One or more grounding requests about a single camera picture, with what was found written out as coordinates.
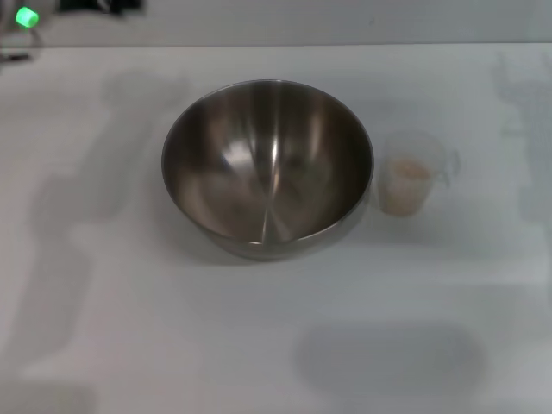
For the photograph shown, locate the clear plastic measuring cup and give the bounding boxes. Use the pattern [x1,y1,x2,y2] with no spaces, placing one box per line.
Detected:
[378,130,461,216]

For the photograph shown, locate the beige rice grains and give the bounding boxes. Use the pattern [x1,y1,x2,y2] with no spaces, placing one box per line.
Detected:
[382,157,433,216]

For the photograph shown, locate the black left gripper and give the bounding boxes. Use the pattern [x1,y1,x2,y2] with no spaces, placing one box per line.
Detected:
[59,0,144,15]

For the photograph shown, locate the stainless steel mixing bowl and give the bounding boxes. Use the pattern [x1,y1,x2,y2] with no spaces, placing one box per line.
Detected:
[160,78,375,262]

